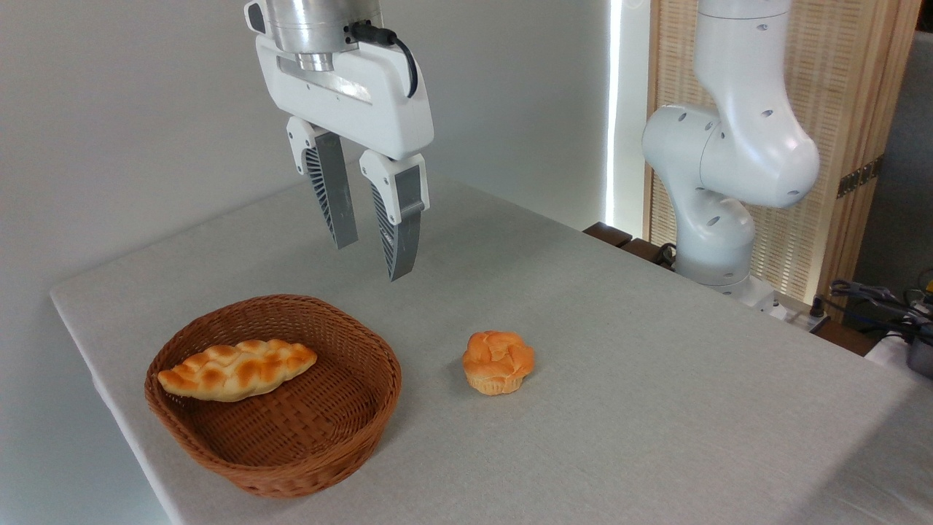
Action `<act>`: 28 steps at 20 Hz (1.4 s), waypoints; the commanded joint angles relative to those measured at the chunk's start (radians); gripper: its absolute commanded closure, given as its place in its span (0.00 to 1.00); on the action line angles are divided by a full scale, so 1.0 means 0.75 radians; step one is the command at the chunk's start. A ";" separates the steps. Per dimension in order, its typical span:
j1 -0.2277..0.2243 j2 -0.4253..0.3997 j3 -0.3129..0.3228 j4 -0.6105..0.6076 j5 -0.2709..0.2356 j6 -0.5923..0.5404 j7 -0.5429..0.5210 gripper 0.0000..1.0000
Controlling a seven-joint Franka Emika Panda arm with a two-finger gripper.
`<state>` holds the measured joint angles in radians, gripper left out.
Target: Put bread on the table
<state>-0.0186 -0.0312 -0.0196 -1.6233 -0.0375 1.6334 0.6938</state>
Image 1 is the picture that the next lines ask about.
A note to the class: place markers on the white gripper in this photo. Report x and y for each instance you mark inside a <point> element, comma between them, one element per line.
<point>364,102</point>

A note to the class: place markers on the long braided bread loaf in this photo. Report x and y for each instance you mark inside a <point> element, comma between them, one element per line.
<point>237,368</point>

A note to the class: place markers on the round muffin-shaped bread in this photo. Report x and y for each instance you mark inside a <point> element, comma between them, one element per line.
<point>498,362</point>

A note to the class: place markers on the brown wicker basket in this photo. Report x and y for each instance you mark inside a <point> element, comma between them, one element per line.
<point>291,437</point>

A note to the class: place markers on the dark brown wooden furniture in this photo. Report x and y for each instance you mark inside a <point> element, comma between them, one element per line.
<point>612,235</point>

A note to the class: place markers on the white power strip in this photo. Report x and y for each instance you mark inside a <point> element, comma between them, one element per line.
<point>802,319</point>

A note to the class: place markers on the black screen hinge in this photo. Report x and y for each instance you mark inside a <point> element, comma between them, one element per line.
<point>860,176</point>

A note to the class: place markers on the bamboo folding screen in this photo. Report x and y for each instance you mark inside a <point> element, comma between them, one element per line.
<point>845,73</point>

